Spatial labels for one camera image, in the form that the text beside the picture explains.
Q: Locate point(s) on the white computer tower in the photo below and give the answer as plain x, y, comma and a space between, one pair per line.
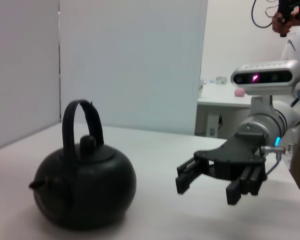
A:
213, 125

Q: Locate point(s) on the black handheld controller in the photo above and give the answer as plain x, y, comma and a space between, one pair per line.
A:
288, 7

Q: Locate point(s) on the person in white shirt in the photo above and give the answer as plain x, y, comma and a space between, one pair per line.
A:
297, 45

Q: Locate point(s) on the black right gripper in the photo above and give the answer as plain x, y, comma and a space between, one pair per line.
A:
237, 157

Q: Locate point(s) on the pink ball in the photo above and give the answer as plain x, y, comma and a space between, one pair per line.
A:
239, 92

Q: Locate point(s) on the black round teapot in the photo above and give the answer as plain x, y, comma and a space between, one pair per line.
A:
90, 187

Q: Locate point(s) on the person's hand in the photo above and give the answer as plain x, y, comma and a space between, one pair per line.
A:
277, 25

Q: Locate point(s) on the white desk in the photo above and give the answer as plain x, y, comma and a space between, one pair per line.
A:
220, 96

